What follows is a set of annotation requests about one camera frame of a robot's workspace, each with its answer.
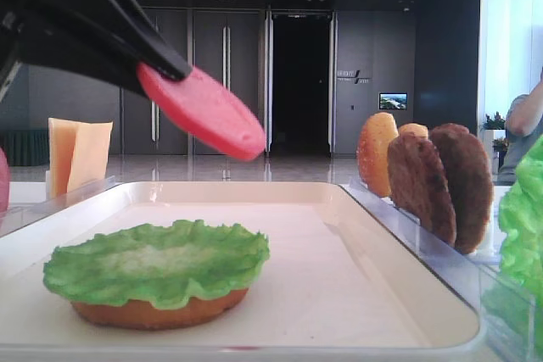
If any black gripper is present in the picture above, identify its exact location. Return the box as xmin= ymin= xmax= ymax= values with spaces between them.
xmin=1 ymin=0 xmax=192 ymax=97

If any thin red tomato slice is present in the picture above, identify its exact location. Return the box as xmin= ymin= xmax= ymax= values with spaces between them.
xmin=137 ymin=63 xmax=266 ymax=161

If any orange cheese slice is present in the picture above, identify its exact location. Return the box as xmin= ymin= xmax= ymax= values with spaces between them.
xmin=48 ymin=118 xmax=81 ymax=198

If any yellow cheese slice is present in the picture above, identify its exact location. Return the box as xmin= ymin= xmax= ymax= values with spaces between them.
xmin=67 ymin=122 xmax=113 ymax=192

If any thick red tomato slice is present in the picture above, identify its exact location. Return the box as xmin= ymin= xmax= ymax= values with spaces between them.
xmin=0 ymin=148 xmax=10 ymax=213

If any green lettuce leaf on tray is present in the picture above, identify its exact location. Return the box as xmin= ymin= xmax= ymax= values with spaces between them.
xmin=43 ymin=220 xmax=270 ymax=310

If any bun bottom under lettuce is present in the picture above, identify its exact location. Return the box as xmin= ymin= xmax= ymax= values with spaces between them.
xmin=71 ymin=288 xmax=249 ymax=331

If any thin brown meat patty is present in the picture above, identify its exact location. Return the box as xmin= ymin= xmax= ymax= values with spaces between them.
xmin=388 ymin=132 xmax=456 ymax=245

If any thick brown meat patty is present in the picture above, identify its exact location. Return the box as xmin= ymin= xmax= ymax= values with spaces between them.
xmin=429 ymin=123 xmax=494 ymax=254

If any standing green lettuce leaf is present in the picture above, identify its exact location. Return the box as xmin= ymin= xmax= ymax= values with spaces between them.
xmin=498 ymin=139 xmax=542 ymax=352

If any dark double door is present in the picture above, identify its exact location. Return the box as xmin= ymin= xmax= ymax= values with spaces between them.
xmin=122 ymin=9 xmax=266 ymax=161

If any golden bun half left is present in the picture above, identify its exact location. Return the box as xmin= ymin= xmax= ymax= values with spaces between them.
xmin=356 ymin=112 xmax=399 ymax=198

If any golden bun half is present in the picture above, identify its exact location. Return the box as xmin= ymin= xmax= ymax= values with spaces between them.
xmin=356 ymin=112 xmax=399 ymax=198
xmin=398 ymin=123 xmax=428 ymax=138

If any golden bun half right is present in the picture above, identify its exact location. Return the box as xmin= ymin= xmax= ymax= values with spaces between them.
xmin=398 ymin=123 xmax=428 ymax=138

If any cream rectangular tray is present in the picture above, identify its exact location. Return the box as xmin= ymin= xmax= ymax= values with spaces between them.
xmin=1 ymin=181 xmax=485 ymax=361

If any potted plant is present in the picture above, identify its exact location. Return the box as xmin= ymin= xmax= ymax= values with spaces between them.
xmin=479 ymin=112 xmax=506 ymax=131

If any seated person grey shirt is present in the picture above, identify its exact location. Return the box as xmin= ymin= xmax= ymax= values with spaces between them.
xmin=497 ymin=75 xmax=542 ymax=184

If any clear holder rail left long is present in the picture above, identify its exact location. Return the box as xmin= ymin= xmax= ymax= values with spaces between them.
xmin=1 ymin=176 xmax=118 ymax=236

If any clear holder rail long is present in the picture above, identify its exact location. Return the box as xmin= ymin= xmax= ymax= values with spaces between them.
xmin=339 ymin=175 xmax=543 ymax=362
xmin=1 ymin=176 xmax=118 ymax=236

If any wall mounted screen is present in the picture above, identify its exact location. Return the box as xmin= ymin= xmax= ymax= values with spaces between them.
xmin=378 ymin=92 xmax=408 ymax=110

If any clear holder rail right long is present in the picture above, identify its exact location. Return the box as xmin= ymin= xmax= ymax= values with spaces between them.
xmin=339 ymin=175 xmax=543 ymax=362

